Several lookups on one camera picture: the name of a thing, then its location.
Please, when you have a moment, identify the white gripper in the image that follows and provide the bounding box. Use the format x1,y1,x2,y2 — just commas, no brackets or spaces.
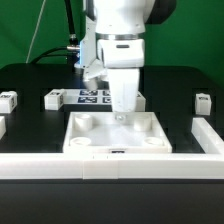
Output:
97,39,145,112

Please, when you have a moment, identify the white square table top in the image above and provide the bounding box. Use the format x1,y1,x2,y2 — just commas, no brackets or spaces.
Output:
63,112,172,154

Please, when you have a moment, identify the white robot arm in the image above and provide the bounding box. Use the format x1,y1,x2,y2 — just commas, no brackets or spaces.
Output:
77,0,177,113

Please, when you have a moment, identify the white U-shaped obstacle fence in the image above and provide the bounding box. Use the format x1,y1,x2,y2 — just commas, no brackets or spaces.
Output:
0,118,224,179

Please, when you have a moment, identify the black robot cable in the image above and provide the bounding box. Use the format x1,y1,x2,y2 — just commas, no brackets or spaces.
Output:
30,0,82,64

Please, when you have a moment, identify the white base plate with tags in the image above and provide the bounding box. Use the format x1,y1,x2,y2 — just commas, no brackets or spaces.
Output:
44,88,147,113

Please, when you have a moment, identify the white thin cable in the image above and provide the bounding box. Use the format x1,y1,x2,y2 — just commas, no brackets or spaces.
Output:
25,0,48,64

